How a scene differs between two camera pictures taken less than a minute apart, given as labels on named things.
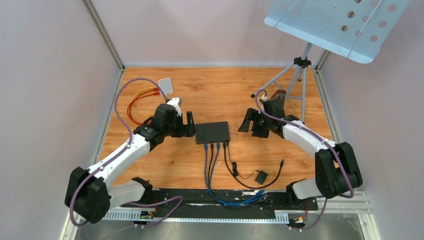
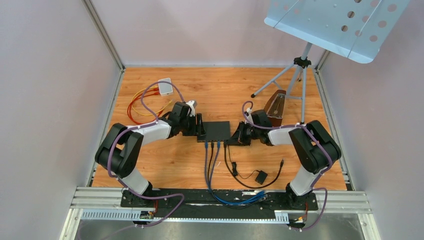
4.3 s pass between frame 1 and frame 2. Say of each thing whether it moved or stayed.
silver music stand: stayed
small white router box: stayed
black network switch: stayed
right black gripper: moved
